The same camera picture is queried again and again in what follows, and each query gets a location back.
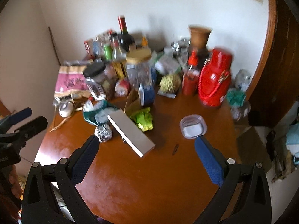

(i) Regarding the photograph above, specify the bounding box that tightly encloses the green and clear plastic bag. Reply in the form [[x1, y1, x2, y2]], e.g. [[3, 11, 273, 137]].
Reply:
[[83, 100, 119, 126]]

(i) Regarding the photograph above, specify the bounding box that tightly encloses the clear plastic food container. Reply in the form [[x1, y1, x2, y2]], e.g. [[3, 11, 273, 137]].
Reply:
[[179, 114, 207, 139]]

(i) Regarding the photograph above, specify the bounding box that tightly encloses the brown paper bag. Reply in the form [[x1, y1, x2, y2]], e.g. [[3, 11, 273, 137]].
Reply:
[[124, 88, 142, 117]]

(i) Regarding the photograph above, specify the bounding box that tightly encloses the green snack wrapper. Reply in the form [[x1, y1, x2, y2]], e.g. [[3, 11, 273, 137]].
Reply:
[[130, 107, 154, 132]]

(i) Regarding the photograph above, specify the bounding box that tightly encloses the person's left hand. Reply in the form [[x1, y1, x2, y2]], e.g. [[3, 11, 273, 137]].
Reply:
[[9, 165, 23, 199]]

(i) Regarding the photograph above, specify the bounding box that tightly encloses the white round tape dispenser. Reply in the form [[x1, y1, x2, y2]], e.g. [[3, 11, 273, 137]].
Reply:
[[58, 102, 74, 118]]

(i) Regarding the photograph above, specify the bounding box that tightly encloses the pink paper gift bag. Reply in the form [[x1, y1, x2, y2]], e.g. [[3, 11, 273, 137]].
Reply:
[[54, 65, 91, 98]]

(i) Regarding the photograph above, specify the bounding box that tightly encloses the crumpled aluminium foil ball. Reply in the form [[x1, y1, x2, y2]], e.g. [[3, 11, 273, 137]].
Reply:
[[94, 123, 112, 143]]

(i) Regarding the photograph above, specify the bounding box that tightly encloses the black lid nut jar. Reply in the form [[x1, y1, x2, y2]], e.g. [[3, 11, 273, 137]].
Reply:
[[83, 62, 118, 101]]

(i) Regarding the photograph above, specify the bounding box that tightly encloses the red white small can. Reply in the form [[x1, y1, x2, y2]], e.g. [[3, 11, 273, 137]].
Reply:
[[115, 78, 131, 97]]

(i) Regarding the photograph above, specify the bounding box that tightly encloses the green crumpled plastic bag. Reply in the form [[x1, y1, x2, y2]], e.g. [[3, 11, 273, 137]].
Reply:
[[226, 88, 246, 108]]

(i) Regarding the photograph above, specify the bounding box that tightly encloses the packaged nuts snack bag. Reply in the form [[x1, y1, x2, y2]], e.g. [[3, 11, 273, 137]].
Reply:
[[84, 36, 104, 58]]

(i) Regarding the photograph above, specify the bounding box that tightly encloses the white flat cardboard box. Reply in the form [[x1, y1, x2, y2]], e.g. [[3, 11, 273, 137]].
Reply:
[[107, 109, 155, 158]]

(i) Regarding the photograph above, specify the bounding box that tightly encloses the brown wooden door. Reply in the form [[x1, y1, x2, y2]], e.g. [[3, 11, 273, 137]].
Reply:
[[247, 0, 298, 128]]

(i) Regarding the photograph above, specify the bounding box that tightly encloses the small green bottle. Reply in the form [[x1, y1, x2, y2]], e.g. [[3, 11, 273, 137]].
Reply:
[[103, 44, 112, 61]]

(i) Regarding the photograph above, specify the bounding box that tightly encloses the clear glass jar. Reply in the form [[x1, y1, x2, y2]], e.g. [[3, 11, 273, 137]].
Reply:
[[235, 69, 251, 91]]

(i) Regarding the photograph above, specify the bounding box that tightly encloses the blue white ceramic cup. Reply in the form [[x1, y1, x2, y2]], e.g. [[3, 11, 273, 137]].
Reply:
[[139, 84, 156, 107]]

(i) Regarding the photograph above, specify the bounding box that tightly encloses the red thermos jug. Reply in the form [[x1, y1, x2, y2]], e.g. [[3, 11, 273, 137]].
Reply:
[[198, 47, 233, 107]]

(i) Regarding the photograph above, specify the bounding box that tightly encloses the red sauce squeeze bottle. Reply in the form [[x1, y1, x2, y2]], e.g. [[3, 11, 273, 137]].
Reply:
[[182, 49, 200, 96]]

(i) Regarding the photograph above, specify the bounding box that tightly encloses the red wine bottle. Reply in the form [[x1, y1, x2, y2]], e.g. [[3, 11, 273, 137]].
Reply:
[[118, 15, 135, 52]]

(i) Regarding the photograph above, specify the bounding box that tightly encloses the yellow green custard apple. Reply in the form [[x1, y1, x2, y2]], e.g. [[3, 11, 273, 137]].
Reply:
[[160, 74, 181, 94]]

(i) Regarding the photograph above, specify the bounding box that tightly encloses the orange cap squeeze bottle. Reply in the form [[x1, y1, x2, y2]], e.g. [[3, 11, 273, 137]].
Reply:
[[141, 36, 149, 49]]

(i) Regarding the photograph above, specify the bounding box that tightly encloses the terracotta clay pot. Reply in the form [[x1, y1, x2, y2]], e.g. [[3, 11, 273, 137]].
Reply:
[[189, 25, 212, 50]]

